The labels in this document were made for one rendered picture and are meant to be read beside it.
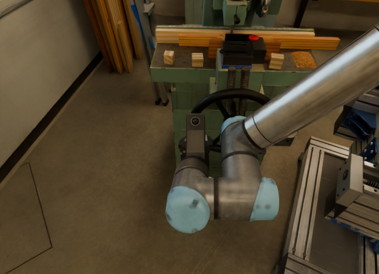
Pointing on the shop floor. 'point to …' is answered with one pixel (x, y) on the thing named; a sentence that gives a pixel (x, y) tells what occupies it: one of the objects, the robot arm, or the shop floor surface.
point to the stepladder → (142, 9)
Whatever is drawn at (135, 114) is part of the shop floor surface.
